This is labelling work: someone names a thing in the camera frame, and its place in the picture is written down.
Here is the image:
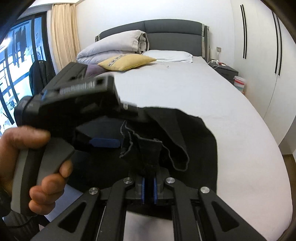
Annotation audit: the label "person's left hand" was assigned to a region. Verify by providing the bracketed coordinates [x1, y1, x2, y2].
[0, 126, 75, 216]

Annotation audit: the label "black pants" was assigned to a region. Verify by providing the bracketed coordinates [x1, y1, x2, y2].
[67, 106, 219, 221]

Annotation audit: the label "yellow cushion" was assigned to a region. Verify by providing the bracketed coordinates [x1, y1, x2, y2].
[97, 54, 157, 72]

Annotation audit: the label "large window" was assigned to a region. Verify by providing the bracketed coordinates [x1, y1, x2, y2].
[0, 11, 53, 135]

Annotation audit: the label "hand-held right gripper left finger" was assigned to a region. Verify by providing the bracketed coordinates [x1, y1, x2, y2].
[30, 176, 146, 241]

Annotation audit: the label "purple cushion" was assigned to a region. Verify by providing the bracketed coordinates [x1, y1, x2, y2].
[85, 64, 112, 78]

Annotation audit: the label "cream curtain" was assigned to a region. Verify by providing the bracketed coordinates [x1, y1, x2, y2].
[51, 3, 81, 70]

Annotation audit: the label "dark grey nightstand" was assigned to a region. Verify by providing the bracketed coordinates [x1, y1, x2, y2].
[208, 60, 239, 85]

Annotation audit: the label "grey upholstered headboard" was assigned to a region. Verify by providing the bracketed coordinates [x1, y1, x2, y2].
[98, 20, 211, 64]

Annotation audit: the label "dark jacket on chair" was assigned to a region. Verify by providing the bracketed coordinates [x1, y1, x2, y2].
[29, 60, 57, 96]

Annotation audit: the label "bed with white sheet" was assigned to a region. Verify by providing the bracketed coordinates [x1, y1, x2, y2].
[85, 56, 292, 241]

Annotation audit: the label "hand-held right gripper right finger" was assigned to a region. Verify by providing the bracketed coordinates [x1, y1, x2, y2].
[153, 176, 267, 241]

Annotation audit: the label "white pillow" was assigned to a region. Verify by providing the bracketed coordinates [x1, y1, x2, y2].
[142, 50, 194, 63]

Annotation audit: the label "folded white duvet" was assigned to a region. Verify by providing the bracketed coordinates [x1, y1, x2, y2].
[76, 30, 150, 64]

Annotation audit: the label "white wardrobe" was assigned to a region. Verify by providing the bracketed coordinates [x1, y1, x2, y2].
[231, 0, 296, 149]

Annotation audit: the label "small waste bin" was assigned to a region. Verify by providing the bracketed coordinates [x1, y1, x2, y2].
[233, 76, 246, 94]

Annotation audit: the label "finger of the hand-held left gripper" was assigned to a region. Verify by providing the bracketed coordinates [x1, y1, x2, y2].
[119, 102, 150, 122]
[76, 123, 123, 151]

